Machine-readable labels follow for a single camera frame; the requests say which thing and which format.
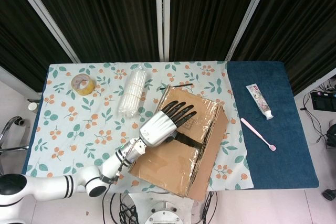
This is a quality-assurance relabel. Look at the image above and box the floral orange fruit tablecloth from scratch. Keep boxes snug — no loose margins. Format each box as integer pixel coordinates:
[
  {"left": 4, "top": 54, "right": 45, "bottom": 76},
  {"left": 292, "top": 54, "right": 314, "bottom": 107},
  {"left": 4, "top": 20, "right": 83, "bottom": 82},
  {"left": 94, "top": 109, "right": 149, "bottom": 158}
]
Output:
[{"left": 22, "top": 61, "right": 254, "bottom": 192}]

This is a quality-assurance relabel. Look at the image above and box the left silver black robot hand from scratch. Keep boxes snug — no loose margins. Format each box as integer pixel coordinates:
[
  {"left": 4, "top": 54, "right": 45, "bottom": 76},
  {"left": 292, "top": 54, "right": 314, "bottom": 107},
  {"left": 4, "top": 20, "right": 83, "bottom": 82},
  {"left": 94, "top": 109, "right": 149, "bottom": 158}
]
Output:
[{"left": 139, "top": 101, "right": 204, "bottom": 149}]

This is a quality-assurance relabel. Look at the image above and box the black floor cable bundle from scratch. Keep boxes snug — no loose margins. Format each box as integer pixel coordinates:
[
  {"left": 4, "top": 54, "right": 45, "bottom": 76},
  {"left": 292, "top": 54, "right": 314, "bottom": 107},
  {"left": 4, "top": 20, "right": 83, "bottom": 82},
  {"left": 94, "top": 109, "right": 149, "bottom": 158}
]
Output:
[{"left": 109, "top": 192, "right": 140, "bottom": 224}]

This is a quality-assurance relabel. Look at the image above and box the white metal frame post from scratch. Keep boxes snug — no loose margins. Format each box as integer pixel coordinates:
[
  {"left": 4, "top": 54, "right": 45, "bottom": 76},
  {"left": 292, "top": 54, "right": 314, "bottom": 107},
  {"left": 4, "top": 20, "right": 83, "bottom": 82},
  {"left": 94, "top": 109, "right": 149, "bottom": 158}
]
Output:
[
  {"left": 154, "top": 0, "right": 171, "bottom": 61},
  {"left": 225, "top": 0, "right": 276, "bottom": 62},
  {"left": 6, "top": 0, "right": 79, "bottom": 63}
]

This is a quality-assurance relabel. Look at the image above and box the thin black stick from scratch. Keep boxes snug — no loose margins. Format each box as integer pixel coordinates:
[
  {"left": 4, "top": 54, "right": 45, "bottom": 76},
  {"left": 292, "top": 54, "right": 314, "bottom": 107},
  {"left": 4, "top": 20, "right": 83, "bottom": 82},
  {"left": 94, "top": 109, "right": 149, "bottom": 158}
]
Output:
[{"left": 160, "top": 83, "right": 194, "bottom": 90}]

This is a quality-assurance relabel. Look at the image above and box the pink toothbrush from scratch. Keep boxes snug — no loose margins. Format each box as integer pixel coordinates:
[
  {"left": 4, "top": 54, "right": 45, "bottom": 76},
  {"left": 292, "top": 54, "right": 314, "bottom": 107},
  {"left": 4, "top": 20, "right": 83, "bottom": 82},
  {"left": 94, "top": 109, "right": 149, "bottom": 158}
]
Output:
[{"left": 240, "top": 118, "right": 277, "bottom": 152}]

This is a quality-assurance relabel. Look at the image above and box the white patterned toothpaste tube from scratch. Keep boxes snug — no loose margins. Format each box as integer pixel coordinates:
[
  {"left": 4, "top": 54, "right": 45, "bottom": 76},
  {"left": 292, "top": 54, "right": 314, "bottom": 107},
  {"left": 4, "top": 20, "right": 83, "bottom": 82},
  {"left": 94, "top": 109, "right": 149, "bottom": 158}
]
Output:
[{"left": 245, "top": 83, "right": 274, "bottom": 120}]

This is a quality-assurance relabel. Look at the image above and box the black electronic device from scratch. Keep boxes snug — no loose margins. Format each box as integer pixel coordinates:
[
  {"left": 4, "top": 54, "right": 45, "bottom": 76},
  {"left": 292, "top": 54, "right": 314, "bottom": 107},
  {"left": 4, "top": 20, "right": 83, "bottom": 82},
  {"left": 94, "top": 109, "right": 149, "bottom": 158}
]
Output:
[{"left": 311, "top": 91, "right": 336, "bottom": 111}]

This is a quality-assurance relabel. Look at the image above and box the black pleated curtain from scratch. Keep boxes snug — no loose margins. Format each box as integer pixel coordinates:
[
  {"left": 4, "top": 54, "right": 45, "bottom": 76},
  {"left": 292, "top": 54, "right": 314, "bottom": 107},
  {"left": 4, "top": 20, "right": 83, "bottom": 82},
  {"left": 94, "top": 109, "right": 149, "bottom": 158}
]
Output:
[{"left": 0, "top": 0, "right": 336, "bottom": 96}]

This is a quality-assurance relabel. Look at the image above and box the white straws bundle in plastic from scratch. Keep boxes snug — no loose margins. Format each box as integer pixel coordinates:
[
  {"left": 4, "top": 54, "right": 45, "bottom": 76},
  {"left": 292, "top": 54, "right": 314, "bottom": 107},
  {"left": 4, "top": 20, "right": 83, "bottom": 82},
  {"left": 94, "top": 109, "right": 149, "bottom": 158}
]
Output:
[{"left": 118, "top": 68, "right": 148, "bottom": 118}]

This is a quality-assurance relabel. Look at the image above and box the chrome chair frame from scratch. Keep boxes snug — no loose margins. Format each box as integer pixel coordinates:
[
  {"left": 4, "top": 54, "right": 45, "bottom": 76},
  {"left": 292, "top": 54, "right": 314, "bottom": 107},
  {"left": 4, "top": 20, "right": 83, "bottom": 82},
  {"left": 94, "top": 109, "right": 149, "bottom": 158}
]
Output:
[{"left": 0, "top": 115, "right": 29, "bottom": 175}]

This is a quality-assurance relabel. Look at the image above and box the dark blue towel mat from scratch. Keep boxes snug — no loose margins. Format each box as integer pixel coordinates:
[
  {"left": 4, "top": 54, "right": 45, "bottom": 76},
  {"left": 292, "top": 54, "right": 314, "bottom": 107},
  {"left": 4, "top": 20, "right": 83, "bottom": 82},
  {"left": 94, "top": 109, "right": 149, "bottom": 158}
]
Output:
[{"left": 20, "top": 61, "right": 320, "bottom": 190}]

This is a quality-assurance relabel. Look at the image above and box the brown cardboard shipping box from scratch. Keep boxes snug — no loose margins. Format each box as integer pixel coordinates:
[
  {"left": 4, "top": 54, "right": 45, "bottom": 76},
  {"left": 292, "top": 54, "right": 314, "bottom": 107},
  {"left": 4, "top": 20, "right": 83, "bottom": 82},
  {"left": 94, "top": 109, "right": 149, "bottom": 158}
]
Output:
[{"left": 128, "top": 85, "right": 228, "bottom": 201}]

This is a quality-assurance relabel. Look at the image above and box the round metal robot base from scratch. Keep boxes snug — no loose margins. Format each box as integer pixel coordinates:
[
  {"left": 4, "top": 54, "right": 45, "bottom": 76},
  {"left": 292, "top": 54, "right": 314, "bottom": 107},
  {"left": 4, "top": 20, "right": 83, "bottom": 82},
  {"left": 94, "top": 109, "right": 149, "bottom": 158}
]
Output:
[{"left": 144, "top": 200, "right": 184, "bottom": 224}]

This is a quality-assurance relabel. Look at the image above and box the yellow packing tape roll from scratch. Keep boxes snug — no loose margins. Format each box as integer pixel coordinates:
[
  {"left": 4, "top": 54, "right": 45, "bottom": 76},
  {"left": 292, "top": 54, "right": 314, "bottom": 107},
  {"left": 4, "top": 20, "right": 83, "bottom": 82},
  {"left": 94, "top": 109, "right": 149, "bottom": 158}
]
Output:
[{"left": 71, "top": 73, "right": 96, "bottom": 95}]

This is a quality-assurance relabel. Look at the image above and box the black caster wheel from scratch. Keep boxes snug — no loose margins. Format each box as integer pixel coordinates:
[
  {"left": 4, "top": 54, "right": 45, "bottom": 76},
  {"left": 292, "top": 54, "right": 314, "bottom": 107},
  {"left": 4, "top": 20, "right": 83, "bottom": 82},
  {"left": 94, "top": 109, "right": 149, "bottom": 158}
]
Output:
[{"left": 322, "top": 188, "right": 336, "bottom": 201}]

